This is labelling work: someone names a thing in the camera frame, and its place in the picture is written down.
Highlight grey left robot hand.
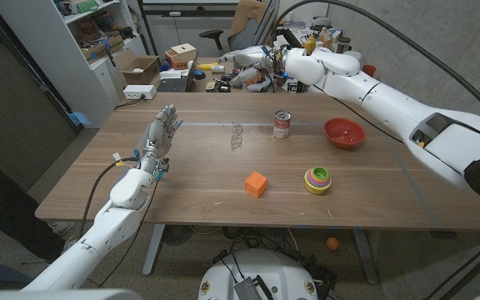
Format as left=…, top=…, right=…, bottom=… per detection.
left=137, top=103, right=184, bottom=168

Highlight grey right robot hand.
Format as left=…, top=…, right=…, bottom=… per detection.
left=218, top=45, right=285, bottom=88

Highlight clear plastic glasses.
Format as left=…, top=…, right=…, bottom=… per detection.
left=230, top=121, right=244, bottom=150

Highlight red and white soup can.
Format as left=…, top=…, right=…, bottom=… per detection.
left=272, top=109, right=293, bottom=140

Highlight orange block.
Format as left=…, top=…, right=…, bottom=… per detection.
left=244, top=171, right=268, bottom=199

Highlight red bowl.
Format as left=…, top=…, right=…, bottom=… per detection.
left=322, top=117, right=367, bottom=150

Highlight rainbow stacking cups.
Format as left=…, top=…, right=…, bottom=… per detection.
left=304, top=166, right=333, bottom=196

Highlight office chair with tan jacket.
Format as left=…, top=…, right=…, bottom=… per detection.
left=199, top=0, right=278, bottom=58

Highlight computer monitor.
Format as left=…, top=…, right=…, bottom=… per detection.
left=258, top=0, right=282, bottom=47

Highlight white power box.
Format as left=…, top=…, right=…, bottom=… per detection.
left=122, top=84, right=158, bottom=101

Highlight black laptop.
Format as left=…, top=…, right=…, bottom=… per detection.
left=157, top=52, right=200, bottom=93

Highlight open cardboard box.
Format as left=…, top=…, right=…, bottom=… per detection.
left=113, top=48, right=162, bottom=86

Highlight wooden box on brick box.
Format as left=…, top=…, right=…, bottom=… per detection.
left=164, top=42, right=198, bottom=71

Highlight round black floor fan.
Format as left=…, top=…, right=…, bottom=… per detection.
left=162, top=224, right=194, bottom=247

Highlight white shelf unit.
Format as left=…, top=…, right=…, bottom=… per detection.
left=0, top=0, right=149, bottom=129

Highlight grey table leg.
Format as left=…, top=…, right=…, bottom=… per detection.
left=142, top=223, right=166, bottom=277
left=352, top=227, right=379, bottom=285

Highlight person in dark trousers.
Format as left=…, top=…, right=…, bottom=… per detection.
left=0, top=145, right=64, bottom=263

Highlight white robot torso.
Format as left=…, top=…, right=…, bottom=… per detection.
left=197, top=248, right=319, bottom=300

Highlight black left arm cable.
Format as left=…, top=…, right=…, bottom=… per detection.
left=79, top=156, right=141, bottom=238

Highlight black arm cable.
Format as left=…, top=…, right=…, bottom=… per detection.
left=271, top=0, right=480, bottom=300
left=79, top=156, right=141, bottom=238

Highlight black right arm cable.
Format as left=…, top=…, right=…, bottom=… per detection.
left=271, top=0, right=480, bottom=300

